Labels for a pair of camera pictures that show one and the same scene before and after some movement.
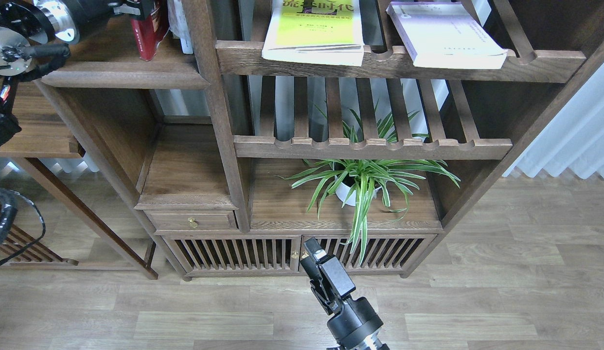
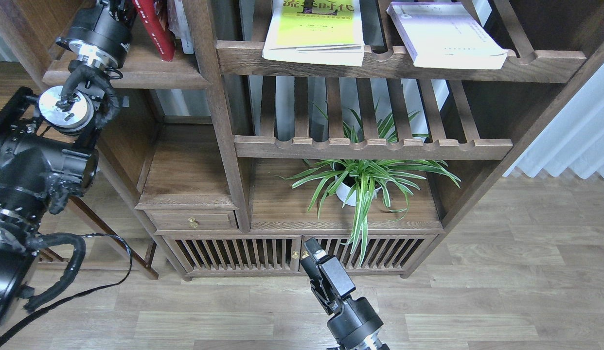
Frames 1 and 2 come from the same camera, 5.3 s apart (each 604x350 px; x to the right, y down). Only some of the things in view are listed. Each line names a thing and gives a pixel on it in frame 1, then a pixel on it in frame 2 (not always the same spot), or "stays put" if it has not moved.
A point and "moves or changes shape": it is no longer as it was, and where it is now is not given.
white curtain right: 580,137 stays put
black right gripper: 358,319 stays put
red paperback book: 149,31 moves or changes shape
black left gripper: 88,12 to 101,34
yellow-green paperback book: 327,32 stays put
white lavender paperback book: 445,35 stays put
